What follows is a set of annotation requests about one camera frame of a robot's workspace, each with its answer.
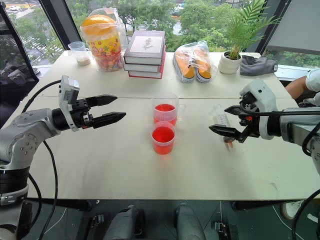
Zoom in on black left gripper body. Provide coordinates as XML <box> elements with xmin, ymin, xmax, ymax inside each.
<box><xmin>70</xmin><ymin>97</ymin><xmax>96</xmax><ymax>130</ymax></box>

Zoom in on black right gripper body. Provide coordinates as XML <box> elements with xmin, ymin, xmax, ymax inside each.
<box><xmin>238</xmin><ymin>91</ymin><xmax>261</xmax><ymax>138</ymax></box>

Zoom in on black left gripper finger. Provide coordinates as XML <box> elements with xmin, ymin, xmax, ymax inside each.
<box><xmin>86</xmin><ymin>94</ymin><xmax>119</xmax><ymax>108</ymax></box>
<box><xmin>93</xmin><ymin>111</ymin><xmax>127</xmax><ymax>130</ymax></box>

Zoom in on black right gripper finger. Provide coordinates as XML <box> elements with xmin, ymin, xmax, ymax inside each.
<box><xmin>223</xmin><ymin>104</ymin><xmax>242</xmax><ymax>116</ymax></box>
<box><xmin>208</xmin><ymin>124</ymin><xmax>251</xmax><ymax>144</ymax></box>

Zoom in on clear plastic syringe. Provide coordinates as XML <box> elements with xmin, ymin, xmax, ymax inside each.
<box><xmin>211</xmin><ymin>104</ymin><xmax>236</xmax><ymax>152</ymax></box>

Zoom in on clear measuring cup with powder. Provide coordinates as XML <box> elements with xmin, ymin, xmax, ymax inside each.
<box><xmin>67</xmin><ymin>41</ymin><xmax>92</xmax><ymax>67</ymax></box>

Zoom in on large clear cup red liquid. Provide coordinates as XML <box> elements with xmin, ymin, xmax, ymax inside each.
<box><xmin>151</xmin><ymin>91</ymin><xmax>187</xmax><ymax>127</ymax></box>

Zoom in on small clear cup red liquid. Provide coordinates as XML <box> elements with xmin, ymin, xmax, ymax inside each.
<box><xmin>149</xmin><ymin>121</ymin><xmax>176</xmax><ymax>156</ymax></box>

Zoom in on white ribbed plant pot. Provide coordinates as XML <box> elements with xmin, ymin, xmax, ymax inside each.
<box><xmin>217</xmin><ymin>50</ymin><xmax>244</xmax><ymax>75</ymax></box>

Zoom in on red hardcover book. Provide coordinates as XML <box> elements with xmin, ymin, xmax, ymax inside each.
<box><xmin>127</xmin><ymin>56</ymin><xmax>167</xmax><ymax>80</ymax></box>

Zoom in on grey folded cloth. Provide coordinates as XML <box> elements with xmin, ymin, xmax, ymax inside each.
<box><xmin>239</xmin><ymin>54</ymin><xmax>279</xmax><ymax>77</ymax></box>

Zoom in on dark hardcover book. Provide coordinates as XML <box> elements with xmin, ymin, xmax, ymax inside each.
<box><xmin>122</xmin><ymin>51</ymin><xmax>166</xmax><ymax>74</ymax></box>

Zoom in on yellow canvas shoe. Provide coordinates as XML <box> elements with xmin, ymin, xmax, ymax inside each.
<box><xmin>193</xmin><ymin>49</ymin><xmax>214</xmax><ymax>83</ymax></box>
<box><xmin>174</xmin><ymin>48</ymin><xmax>196</xmax><ymax>84</ymax></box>

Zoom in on candy jar with orange lid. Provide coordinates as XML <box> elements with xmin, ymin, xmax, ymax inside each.
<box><xmin>79</xmin><ymin>7</ymin><xmax>129</xmax><ymax>74</ymax></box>
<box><xmin>81</xmin><ymin>13</ymin><xmax>124</xmax><ymax>73</ymax></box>

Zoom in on grey hardcover book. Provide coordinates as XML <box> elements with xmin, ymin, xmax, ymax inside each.
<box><xmin>123</xmin><ymin>30</ymin><xmax>167</xmax><ymax>65</ymax></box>

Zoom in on orange shoes in plastic bag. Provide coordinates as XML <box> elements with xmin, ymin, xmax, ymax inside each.
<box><xmin>172</xmin><ymin>40</ymin><xmax>218</xmax><ymax>84</ymax></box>

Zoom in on person's white sleeve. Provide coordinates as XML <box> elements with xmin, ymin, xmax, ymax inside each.
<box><xmin>304</xmin><ymin>68</ymin><xmax>320</xmax><ymax>93</ymax></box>

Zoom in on green palm plant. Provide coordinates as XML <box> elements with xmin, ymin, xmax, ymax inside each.
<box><xmin>219</xmin><ymin>0</ymin><xmax>282</xmax><ymax>61</ymax></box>

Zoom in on dark rounded grey shape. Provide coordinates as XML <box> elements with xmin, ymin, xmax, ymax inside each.
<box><xmin>174</xmin><ymin>203</ymin><xmax>209</xmax><ymax>240</ymax></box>
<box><xmin>102</xmin><ymin>204</ymin><xmax>146</xmax><ymax>240</ymax></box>

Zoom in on white sneaker on floor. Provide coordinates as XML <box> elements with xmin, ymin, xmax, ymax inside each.
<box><xmin>279</xmin><ymin>200</ymin><xmax>304</xmax><ymax>221</ymax></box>

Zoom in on grey white panel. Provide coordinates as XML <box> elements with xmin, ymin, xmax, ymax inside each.
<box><xmin>265</xmin><ymin>0</ymin><xmax>320</xmax><ymax>56</ymax></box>

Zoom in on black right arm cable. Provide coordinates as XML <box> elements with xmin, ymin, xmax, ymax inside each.
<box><xmin>243</xmin><ymin>108</ymin><xmax>320</xmax><ymax>240</ymax></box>

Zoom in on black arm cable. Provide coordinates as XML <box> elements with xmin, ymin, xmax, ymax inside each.
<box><xmin>243</xmin><ymin>108</ymin><xmax>320</xmax><ymax>240</ymax></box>
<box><xmin>20</xmin><ymin>79</ymin><xmax>63</xmax><ymax>240</ymax></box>

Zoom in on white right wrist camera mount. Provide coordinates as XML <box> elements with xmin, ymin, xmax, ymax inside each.
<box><xmin>239</xmin><ymin>77</ymin><xmax>283</xmax><ymax>141</ymax></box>

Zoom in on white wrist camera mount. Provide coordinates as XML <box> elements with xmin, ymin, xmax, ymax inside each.
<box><xmin>239</xmin><ymin>77</ymin><xmax>283</xmax><ymax>141</ymax></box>
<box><xmin>58</xmin><ymin>74</ymin><xmax>81</xmax><ymax>132</ymax></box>

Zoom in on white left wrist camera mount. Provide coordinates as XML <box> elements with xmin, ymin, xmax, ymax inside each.
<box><xmin>58</xmin><ymin>74</ymin><xmax>81</xmax><ymax>132</ymax></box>

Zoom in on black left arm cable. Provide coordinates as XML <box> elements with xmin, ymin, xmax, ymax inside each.
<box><xmin>20</xmin><ymin>79</ymin><xmax>63</xmax><ymax>240</ymax></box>

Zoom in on black table frame bar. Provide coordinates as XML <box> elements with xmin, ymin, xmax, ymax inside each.
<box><xmin>231</xmin><ymin>199</ymin><xmax>305</xmax><ymax>211</ymax></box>

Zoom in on dark window frame pillar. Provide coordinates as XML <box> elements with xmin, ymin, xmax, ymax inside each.
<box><xmin>38</xmin><ymin>0</ymin><xmax>84</xmax><ymax>52</ymax></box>
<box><xmin>258</xmin><ymin>0</ymin><xmax>293</xmax><ymax>54</ymax></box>

